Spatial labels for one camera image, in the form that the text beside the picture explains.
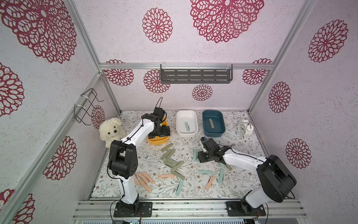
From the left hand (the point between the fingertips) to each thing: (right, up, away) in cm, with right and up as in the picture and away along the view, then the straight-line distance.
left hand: (161, 135), depth 92 cm
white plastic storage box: (+22, +13, +25) cm, 36 cm away
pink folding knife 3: (-12, -24, -6) cm, 27 cm away
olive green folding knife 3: (+3, -13, +3) cm, 14 cm away
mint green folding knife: (+18, +5, +18) cm, 26 cm away
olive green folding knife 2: (+4, -9, +8) cm, 13 cm away
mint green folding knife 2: (+23, -13, +5) cm, 26 cm away
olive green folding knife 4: (+6, -13, +3) cm, 14 cm away
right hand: (+25, -13, -1) cm, 28 cm away
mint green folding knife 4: (+29, -23, -4) cm, 37 cm away
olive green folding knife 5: (+6, -18, -1) cm, 19 cm away
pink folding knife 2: (-14, -27, -8) cm, 31 cm away
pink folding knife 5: (-7, -30, -10) cm, 33 cm away
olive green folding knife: (+38, +8, +21) cm, 44 cm away
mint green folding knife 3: (+12, -30, -10) cm, 34 cm away
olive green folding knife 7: (+44, -21, -4) cm, 48 cm away
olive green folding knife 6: (+10, -20, -3) cm, 22 cm away
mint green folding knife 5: (+38, -24, -6) cm, 45 cm away
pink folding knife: (+7, -25, -6) cm, 26 cm away
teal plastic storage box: (+43, +13, +22) cm, 50 cm away
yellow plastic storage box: (-3, -4, +5) cm, 7 cm away
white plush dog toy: (-30, +4, -6) cm, 31 cm away
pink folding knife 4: (-6, -26, -8) cm, 28 cm away
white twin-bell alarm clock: (+58, +4, +7) cm, 58 cm away
